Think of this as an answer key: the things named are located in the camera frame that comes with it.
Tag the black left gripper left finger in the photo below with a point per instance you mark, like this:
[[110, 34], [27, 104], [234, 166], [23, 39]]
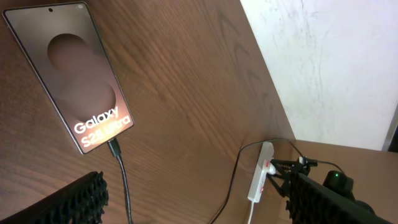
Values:
[[82, 201]]

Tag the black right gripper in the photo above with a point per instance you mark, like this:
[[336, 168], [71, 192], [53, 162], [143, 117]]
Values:
[[286, 167]]

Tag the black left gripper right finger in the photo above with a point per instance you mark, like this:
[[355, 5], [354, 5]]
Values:
[[312, 203]]

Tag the Samsung Galaxy smartphone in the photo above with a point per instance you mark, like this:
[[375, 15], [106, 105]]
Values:
[[65, 50]]

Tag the white power strip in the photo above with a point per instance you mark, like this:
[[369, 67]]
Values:
[[263, 167]]

